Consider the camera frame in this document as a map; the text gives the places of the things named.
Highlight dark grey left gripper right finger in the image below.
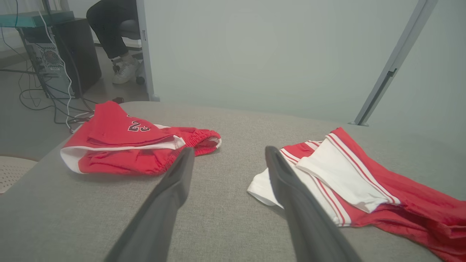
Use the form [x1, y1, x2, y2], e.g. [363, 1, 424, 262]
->
[265, 146, 363, 262]

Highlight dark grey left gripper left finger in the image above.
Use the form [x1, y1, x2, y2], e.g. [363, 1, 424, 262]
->
[104, 147, 196, 262]

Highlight red shorts with number print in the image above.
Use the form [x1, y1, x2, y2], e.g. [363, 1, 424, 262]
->
[60, 101, 222, 176]

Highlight red white striped jersey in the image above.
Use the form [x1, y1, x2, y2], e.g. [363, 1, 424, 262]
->
[247, 127, 466, 262]

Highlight white sneaker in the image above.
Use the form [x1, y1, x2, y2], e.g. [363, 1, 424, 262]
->
[112, 57, 141, 85]

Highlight white perforated plastic basket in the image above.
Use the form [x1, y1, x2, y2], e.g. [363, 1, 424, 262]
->
[0, 156, 39, 194]

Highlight black computer tower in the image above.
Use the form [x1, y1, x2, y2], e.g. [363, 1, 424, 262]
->
[18, 18, 102, 99]

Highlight person leg in black trousers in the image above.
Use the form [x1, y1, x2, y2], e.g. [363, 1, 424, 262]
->
[86, 0, 139, 60]

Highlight grey diagonal support bar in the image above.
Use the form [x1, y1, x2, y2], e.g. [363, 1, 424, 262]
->
[349, 0, 439, 127]

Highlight teal desk top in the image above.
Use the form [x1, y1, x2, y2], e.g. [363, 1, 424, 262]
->
[0, 10, 75, 28]

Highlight black cable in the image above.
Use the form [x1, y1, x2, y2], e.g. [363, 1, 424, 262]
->
[17, 71, 56, 112]
[53, 96, 96, 125]

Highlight grey partition post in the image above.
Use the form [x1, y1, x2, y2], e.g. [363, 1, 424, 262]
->
[135, 0, 161, 102]

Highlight white cable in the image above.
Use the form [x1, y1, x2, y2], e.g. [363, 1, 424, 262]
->
[36, 10, 95, 133]

